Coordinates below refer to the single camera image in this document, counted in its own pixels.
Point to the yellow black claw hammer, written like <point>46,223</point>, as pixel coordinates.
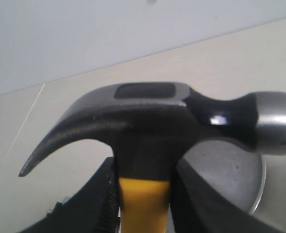
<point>151,126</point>

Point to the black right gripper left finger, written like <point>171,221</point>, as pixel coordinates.
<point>93,209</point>

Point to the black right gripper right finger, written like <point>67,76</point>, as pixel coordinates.
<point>196,207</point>

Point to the round stainless steel plate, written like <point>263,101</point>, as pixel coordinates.
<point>238,175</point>

